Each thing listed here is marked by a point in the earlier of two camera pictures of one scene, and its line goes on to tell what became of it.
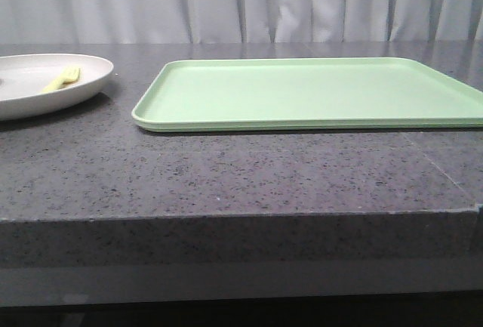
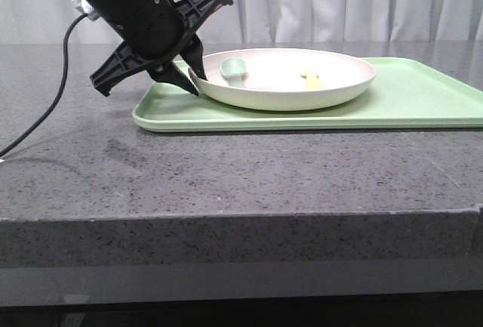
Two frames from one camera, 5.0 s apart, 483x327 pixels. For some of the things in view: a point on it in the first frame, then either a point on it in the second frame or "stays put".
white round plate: [35, 84] to [281, 78]
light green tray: [305, 94] stays put
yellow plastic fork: [69, 77] to [312, 80]
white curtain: [159, 4] stays put
